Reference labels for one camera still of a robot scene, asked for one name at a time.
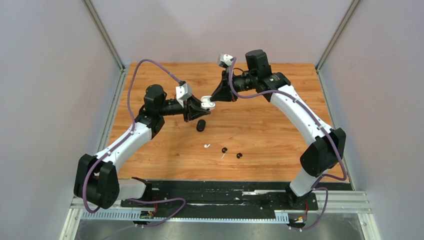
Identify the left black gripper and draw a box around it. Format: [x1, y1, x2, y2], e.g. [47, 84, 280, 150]
[157, 93, 210, 122]

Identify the white slotted cable duct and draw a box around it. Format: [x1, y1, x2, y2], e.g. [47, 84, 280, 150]
[80, 210, 290, 224]

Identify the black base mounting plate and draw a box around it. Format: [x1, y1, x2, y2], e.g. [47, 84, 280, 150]
[88, 179, 353, 220]

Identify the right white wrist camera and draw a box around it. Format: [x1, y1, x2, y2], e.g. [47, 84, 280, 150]
[217, 53, 234, 68]

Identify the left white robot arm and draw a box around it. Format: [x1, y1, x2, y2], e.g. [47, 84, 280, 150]
[73, 82, 216, 209]

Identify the black earbud charging case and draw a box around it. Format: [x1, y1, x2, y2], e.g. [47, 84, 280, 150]
[196, 119, 206, 132]

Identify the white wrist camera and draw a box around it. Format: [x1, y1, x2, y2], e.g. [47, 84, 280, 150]
[217, 53, 234, 68]
[175, 82, 193, 107]

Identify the white earbud charging case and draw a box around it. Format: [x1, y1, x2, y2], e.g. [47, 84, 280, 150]
[200, 95, 216, 111]

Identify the right aluminium corner post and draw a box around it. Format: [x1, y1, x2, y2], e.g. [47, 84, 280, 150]
[315, 0, 362, 73]

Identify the left aluminium corner post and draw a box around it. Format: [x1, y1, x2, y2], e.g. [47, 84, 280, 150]
[81, 0, 126, 72]

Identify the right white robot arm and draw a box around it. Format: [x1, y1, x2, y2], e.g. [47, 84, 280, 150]
[201, 49, 347, 209]

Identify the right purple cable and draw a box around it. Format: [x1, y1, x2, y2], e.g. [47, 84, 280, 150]
[227, 56, 349, 232]

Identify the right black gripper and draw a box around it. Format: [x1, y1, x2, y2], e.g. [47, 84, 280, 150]
[210, 69, 257, 103]

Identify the aluminium frame rail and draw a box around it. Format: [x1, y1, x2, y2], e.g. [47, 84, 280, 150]
[60, 190, 380, 240]

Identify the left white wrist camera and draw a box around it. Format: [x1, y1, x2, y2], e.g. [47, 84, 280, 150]
[175, 82, 193, 107]

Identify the aluminium corner post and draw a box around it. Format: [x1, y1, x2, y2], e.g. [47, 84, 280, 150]
[315, 0, 362, 73]
[81, 0, 126, 72]

